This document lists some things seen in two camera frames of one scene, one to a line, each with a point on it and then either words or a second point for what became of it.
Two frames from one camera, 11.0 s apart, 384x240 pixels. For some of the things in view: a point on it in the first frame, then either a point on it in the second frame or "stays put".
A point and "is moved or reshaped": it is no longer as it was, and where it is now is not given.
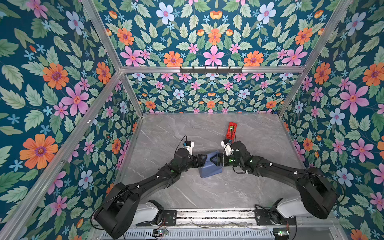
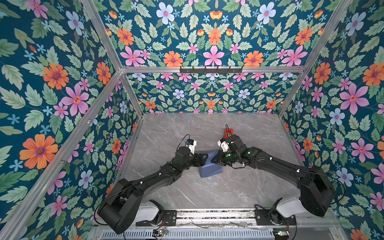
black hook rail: [211, 71] stays put
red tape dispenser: [231, 131] is moved or reshaped
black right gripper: [223, 157] stays put
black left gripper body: [195, 163] stays put
